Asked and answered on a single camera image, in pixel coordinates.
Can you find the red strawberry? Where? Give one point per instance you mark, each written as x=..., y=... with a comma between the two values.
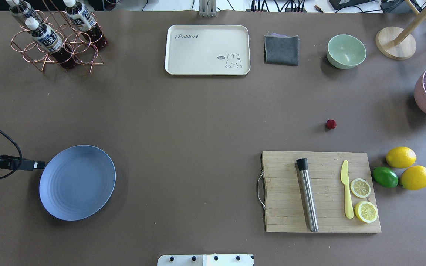
x=330, y=124

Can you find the blue plate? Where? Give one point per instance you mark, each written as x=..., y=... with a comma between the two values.
x=77, y=182

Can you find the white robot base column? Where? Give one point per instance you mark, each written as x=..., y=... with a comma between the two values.
x=207, y=260

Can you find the cream rabbit tray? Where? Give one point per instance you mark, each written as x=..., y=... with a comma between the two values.
x=207, y=50

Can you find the steel muddler black tip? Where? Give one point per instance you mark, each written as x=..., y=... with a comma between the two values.
x=302, y=165

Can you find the dark grey folded cloth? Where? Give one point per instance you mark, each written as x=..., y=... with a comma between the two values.
x=281, y=49

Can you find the green bowl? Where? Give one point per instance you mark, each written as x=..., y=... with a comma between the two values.
x=345, y=51

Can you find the lemon half slice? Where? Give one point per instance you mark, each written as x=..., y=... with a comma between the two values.
x=360, y=188
x=366, y=211

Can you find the yellow plastic knife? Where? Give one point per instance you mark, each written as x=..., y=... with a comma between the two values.
x=344, y=176

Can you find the dark drink bottle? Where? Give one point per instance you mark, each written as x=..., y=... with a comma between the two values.
x=84, y=22
x=22, y=10
x=51, y=42

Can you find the green lime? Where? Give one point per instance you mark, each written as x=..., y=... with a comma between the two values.
x=385, y=177

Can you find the whole yellow lemon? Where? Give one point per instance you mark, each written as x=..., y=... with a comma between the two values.
x=400, y=157
x=414, y=178

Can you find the wooden cup tree stand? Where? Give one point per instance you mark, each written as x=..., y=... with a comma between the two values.
x=397, y=43

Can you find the aluminium frame post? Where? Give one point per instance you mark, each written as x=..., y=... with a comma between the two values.
x=207, y=8

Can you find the copper wire bottle rack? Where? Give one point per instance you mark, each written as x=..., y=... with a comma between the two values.
x=67, y=37

